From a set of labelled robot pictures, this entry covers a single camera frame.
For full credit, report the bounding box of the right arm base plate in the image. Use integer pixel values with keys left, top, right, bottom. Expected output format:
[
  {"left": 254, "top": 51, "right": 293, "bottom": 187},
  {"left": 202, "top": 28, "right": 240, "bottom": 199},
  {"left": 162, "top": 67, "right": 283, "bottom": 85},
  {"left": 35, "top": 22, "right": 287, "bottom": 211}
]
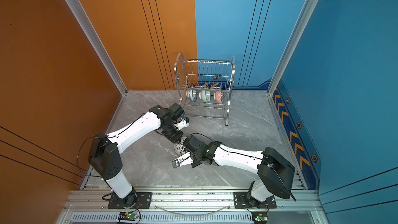
[{"left": 233, "top": 192, "right": 277, "bottom": 209}]

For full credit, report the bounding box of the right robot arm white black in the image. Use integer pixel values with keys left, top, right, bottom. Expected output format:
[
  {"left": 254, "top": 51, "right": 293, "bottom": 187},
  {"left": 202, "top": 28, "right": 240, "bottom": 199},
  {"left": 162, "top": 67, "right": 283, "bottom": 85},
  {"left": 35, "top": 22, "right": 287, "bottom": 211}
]
[{"left": 173, "top": 134, "right": 295, "bottom": 208}]

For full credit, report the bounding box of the left aluminium corner post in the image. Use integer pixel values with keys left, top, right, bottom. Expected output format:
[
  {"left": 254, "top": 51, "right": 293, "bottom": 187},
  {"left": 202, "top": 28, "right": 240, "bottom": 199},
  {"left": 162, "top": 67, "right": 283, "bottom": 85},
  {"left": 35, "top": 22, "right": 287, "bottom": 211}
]
[{"left": 50, "top": 0, "right": 128, "bottom": 96}]

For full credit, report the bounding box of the stainless steel dish rack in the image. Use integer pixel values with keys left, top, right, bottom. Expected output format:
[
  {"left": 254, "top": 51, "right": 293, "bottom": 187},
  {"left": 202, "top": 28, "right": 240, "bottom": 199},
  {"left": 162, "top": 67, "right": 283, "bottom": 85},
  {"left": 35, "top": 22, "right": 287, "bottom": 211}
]
[{"left": 174, "top": 53, "right": 235, "bottom": 125}]

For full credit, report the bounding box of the aluminium corner post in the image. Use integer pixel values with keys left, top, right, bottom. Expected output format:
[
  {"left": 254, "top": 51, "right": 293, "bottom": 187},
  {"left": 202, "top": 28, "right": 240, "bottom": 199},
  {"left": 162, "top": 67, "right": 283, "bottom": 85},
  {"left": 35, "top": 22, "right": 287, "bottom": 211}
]
[
  {"left": 267, "top": 0, "right": 319, "bottom": 97},
  {"left": 50, "top": 0, "right": 128, "bottom": 96}
]

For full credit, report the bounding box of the right green circuit board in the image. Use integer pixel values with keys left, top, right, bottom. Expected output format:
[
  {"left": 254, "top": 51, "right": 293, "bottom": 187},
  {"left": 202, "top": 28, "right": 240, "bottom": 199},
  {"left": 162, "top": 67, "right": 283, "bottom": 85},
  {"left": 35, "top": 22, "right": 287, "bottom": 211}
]
[{"left": 251, "top": 212, "right": 268, "bottom": 224}]

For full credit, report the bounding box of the green circuit board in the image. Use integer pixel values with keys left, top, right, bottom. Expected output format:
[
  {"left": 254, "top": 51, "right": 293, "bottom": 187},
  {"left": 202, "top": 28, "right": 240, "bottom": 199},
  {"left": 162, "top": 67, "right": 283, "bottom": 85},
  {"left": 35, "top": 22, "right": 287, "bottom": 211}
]
[
  {"left": 251, "top": 212, "right": 268, "bottom": 224},
  {"left": 117, "top": 212, "right": 141, "bottom": 224}
]

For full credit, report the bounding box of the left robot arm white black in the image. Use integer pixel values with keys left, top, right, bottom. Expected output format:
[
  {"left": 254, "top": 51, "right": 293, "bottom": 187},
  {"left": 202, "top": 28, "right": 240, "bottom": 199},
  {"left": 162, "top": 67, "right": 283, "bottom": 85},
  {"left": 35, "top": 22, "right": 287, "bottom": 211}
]
[{"left": 88, "top": 103, "right": 190, "bottom": 208}]

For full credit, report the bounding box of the pale green ribbed bowl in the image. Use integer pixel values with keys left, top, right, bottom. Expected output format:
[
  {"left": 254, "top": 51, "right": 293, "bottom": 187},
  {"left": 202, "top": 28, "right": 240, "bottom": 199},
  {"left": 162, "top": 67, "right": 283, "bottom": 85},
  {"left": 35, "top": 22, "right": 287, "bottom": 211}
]
[{"left": 199, "top": 89, "right": 211, "bottom": 103}]

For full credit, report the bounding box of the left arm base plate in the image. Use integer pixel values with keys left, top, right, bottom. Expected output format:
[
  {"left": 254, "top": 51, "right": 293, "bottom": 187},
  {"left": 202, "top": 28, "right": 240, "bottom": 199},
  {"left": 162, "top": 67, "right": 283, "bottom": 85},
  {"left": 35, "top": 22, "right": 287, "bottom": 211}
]
[{"left": 108, "top": 192, "right": 152, "bottom": 210}]

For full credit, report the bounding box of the blue floral white bowl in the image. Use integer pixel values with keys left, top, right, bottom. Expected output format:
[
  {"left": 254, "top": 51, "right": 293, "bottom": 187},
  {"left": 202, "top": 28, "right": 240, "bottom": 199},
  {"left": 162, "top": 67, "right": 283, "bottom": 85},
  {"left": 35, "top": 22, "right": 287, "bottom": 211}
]
[{"left": 186, "top": 89, "right": 198, "bottom": 102}]

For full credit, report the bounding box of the white brown lattice bowl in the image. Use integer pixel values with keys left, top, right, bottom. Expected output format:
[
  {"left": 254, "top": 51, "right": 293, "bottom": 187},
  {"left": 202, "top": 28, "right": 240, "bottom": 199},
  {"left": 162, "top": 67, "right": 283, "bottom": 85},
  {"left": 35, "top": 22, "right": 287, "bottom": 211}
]
[{"left": 174, "top": 141, "right": 188, "bottom": 157}]

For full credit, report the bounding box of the right aluminium corner post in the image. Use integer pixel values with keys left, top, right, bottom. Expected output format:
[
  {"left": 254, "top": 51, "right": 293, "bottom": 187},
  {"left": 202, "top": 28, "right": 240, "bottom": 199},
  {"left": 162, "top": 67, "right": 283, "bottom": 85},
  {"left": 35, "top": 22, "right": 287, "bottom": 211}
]
[{"left": 267, "top": 0, "right": 319, "bottom": 97}]

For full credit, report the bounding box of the aluminium front rail frame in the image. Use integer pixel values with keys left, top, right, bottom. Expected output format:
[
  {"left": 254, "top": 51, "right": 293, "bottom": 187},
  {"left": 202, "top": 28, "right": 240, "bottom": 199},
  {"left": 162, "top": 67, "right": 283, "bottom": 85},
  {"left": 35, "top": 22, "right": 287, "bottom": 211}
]
[{"left": 56, "top": 187, "right": 329, "bottom": 224}]

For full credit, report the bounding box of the clear cable on rail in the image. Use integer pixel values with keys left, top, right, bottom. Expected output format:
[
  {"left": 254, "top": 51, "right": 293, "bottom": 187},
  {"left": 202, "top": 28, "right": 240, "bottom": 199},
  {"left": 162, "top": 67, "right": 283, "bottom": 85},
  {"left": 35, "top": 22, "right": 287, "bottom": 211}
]
[{"left": 151, "top": 203, "right": 234, "bottom": 217}]

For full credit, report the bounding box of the left green circuit board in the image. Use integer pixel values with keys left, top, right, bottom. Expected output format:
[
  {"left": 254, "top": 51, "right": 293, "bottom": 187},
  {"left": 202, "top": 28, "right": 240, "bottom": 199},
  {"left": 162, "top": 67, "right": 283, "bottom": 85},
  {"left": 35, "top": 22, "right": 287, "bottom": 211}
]
[{"left": 117, "top": 212, "right": 141, "bottom": 224}]

